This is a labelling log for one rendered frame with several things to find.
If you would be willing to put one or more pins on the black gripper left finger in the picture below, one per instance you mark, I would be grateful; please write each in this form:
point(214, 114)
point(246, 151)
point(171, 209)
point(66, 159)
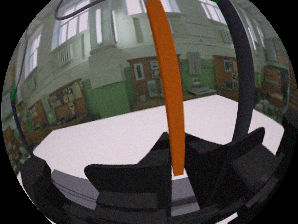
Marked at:
point(153, 174)

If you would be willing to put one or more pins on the orange handle with grey loop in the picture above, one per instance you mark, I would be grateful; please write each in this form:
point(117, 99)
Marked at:
point(171, 82)

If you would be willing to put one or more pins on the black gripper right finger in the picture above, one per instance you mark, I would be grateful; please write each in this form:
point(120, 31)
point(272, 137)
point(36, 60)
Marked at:
point(206, 163)

